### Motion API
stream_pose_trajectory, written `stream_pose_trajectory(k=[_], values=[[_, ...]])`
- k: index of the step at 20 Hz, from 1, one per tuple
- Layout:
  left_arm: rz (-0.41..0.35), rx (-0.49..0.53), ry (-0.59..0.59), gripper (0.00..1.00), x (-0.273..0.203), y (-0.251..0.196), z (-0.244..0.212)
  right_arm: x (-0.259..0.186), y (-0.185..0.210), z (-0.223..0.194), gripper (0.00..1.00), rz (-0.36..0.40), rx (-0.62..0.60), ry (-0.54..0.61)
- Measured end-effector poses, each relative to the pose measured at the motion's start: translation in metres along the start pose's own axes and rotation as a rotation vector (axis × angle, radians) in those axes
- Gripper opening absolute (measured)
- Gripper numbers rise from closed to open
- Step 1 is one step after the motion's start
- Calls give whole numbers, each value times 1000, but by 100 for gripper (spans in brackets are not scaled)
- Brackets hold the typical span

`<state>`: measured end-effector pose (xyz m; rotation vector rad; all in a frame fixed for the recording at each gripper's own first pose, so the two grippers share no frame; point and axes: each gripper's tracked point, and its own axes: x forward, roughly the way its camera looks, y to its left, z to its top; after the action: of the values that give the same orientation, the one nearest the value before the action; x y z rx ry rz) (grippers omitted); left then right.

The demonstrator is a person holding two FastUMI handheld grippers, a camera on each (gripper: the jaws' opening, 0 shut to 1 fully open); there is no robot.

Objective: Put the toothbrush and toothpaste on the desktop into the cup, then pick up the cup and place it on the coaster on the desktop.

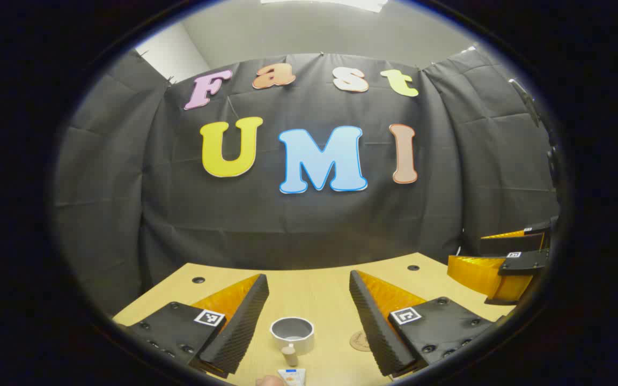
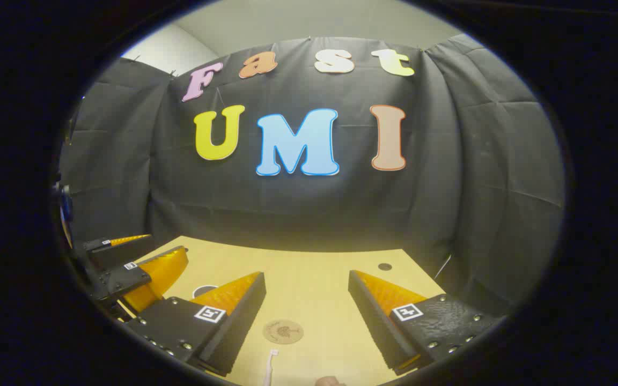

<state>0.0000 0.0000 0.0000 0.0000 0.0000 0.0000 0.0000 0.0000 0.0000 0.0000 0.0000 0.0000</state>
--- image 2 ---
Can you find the black backdrop cloth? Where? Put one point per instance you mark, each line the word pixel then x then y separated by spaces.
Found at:
pixel 314 203

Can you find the round wooden coaster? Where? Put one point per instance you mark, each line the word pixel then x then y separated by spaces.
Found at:
pixel 283 331

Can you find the white cup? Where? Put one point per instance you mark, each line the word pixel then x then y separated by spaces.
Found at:
pixel 201 290

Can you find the light wooden desktop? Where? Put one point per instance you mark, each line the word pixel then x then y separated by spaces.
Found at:
pixel 309 284

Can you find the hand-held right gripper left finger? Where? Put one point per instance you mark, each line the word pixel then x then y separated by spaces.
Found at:
pixel 239 327

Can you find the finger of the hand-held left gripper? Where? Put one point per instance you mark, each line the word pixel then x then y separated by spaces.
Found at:
pixel 116 252
pixel 124 279

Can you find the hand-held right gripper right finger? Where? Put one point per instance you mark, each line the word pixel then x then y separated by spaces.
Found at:
pixel 373 321

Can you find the pale pink toothbrush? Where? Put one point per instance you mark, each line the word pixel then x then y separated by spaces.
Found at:
pixel 269 370

